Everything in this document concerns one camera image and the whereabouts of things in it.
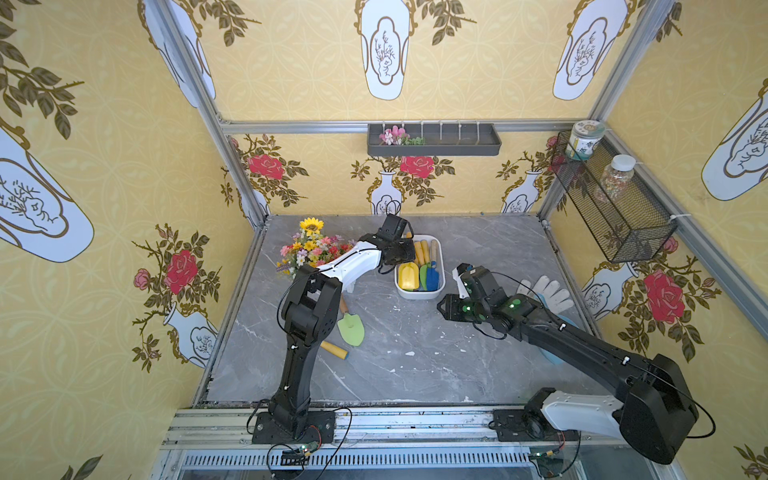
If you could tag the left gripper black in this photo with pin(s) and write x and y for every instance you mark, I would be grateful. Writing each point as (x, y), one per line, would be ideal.
(398, 253)

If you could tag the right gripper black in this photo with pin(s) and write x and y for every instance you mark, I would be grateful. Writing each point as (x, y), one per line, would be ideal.
(472, 287)

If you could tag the yellow shovel pile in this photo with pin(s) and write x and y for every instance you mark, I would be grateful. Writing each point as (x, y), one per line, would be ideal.
(408, 276)

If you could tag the blue metal shovel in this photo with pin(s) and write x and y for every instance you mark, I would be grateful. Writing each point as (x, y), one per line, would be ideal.
(432, 275)

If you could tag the yellow handle tool front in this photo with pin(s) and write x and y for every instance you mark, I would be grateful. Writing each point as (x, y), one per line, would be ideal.
(334, 350)

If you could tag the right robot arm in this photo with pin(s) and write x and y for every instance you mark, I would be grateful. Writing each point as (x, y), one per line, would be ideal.
(647, 404)

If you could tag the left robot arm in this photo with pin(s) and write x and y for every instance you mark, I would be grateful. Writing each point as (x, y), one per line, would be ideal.
(307, 314)

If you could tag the white storage box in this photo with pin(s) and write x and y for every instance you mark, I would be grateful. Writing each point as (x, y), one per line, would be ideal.
(420, 294)

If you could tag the small green metal shovel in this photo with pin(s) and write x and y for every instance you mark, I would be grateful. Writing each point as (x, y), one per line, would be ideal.
(350, 326)

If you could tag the white work glove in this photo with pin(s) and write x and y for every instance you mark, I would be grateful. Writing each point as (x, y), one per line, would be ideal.
(547, 292)

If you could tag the artificial flower basket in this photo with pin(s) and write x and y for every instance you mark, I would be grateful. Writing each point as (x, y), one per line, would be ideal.
(310, 246)

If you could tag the light blue dustpan scoop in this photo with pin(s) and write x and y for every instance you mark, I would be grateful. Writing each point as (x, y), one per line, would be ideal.
(555, 360)

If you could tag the pink flowers in tray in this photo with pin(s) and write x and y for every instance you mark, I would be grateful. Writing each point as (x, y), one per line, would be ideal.
(398, 136)

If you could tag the right circuit board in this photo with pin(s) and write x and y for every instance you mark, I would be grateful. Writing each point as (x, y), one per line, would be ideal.
(547, 464)

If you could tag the circuit board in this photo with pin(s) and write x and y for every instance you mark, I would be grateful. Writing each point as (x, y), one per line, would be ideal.
(547, 464)
(298, 455)

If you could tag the clear white-lid jar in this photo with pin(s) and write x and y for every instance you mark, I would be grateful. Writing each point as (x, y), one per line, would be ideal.
(615, 177)

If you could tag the patterned lid jar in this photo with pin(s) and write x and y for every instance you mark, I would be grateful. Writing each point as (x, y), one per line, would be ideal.
(584, 137)

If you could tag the left circuit board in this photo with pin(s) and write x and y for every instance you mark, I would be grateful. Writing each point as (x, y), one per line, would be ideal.
(298, 455)

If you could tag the grey wall shelf tray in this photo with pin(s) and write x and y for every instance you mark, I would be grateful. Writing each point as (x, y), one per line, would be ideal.
(442, 139)

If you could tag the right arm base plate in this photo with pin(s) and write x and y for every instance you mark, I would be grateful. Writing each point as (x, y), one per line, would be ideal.
(519, 425)

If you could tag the black wire basket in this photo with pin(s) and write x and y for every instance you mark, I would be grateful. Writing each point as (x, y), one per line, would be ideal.
(630, 225)

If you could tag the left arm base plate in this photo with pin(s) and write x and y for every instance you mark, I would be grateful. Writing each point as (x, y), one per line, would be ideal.
(317, 426)

